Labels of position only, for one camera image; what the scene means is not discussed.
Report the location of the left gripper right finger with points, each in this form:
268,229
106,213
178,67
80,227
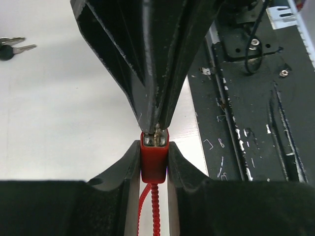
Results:
200,206

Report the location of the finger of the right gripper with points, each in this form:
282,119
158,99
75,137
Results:
113,30
175,30

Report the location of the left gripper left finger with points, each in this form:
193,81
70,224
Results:
106,205

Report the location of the small red cable padlock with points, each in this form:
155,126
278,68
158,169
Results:
153,163

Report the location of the black-headed keys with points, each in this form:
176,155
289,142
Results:
8,49

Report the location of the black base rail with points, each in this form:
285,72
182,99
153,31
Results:
253,90

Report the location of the white slotted cable duct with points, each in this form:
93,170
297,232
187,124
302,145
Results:
299,13

